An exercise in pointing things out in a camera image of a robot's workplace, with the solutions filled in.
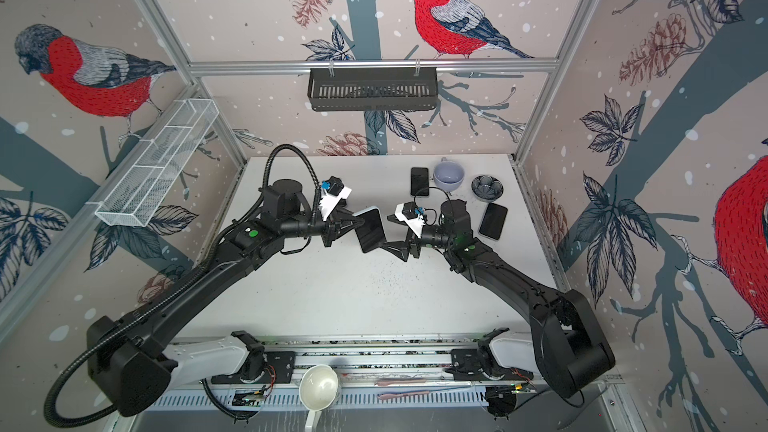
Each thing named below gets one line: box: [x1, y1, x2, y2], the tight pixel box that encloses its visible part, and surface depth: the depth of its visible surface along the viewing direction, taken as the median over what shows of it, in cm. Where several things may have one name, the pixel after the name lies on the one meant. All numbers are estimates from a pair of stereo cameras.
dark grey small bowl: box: [471, 175, 504, 202], surface depth 109 cm
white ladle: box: [299, 364, 339, 432], surface depth 71 cm
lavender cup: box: [433, 157, 465, 192], surface depth 113 cm
